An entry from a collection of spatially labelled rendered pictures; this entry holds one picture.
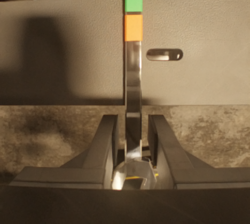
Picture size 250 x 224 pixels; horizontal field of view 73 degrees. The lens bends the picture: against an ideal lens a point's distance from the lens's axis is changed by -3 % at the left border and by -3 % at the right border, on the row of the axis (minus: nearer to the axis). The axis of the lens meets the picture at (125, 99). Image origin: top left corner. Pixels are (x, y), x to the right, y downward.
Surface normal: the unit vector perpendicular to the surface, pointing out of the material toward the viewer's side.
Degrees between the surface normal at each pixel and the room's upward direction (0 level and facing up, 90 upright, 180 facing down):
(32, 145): 0
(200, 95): 0
